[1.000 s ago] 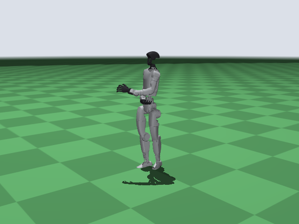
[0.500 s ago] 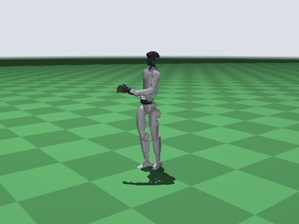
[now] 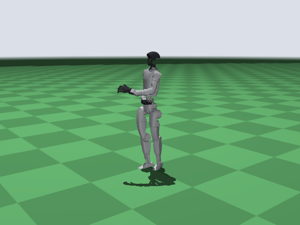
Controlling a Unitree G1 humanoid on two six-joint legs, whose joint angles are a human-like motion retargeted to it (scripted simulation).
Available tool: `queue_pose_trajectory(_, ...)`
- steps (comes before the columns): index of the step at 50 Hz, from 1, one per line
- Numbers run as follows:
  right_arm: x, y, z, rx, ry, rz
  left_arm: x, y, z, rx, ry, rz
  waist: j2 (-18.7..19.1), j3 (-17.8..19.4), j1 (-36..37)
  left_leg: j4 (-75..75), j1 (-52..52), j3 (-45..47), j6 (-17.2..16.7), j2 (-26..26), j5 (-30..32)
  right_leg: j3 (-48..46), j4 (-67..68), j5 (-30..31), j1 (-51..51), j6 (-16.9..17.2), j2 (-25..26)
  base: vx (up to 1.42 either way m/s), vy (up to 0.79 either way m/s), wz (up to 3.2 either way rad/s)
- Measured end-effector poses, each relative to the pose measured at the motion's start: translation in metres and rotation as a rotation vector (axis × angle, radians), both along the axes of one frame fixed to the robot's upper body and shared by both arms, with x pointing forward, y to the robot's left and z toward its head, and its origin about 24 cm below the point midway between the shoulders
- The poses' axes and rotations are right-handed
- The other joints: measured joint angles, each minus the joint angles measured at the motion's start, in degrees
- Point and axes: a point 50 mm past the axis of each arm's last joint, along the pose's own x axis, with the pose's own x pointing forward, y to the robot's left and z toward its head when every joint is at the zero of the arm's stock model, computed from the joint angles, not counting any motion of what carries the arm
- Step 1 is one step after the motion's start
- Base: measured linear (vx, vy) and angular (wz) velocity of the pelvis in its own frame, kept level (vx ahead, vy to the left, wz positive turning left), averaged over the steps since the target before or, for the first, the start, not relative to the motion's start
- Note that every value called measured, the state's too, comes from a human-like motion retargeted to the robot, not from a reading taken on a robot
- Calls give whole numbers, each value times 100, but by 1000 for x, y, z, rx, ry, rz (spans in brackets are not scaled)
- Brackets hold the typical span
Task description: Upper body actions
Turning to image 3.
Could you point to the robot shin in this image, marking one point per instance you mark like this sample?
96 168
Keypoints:
157 149
146 150

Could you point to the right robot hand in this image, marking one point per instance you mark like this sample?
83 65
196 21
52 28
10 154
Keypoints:
145 102

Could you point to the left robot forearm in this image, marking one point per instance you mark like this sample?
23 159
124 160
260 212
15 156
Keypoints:
142 92

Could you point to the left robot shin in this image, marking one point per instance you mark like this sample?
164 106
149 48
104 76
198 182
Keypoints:
157 149

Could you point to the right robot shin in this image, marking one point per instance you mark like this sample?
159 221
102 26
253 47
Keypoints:
146 150

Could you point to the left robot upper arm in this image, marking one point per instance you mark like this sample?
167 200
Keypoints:
156 76

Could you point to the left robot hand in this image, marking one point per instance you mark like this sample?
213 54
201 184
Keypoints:
125 89

